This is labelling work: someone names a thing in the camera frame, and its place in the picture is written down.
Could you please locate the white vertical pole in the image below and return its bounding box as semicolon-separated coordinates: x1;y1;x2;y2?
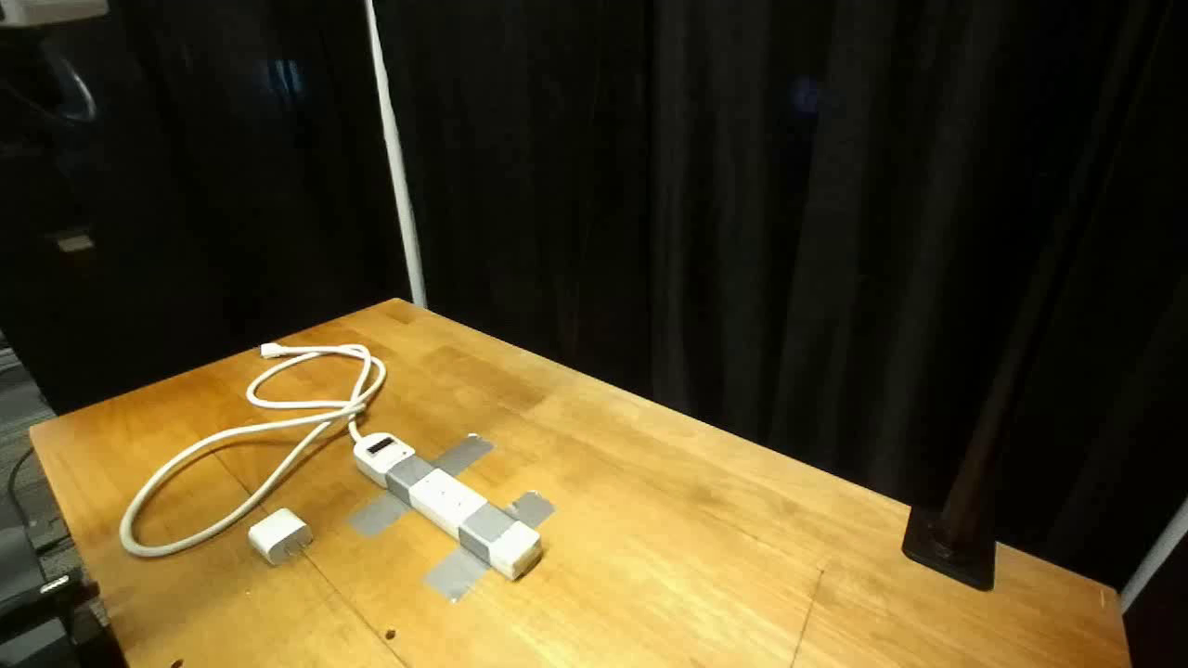
358;0;429;307

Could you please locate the black curtain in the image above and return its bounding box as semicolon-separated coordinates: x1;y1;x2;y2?
0;0;1185;582

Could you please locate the black camera stand post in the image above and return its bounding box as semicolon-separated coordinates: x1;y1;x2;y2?
902;237;1063;592

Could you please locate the grey duct tape strip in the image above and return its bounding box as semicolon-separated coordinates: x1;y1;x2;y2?
428;493;552;600
354;436;487;536

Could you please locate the white charger head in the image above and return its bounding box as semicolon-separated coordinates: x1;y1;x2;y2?
248;509;311;563

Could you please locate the grey duct tape strip far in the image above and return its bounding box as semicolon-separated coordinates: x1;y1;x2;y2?
354;436;487;536

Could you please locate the white power strip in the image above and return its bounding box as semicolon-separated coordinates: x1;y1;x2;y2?
354;436;545;582

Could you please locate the grey duct tape strip near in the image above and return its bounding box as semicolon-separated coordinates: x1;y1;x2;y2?
428;493;552;600

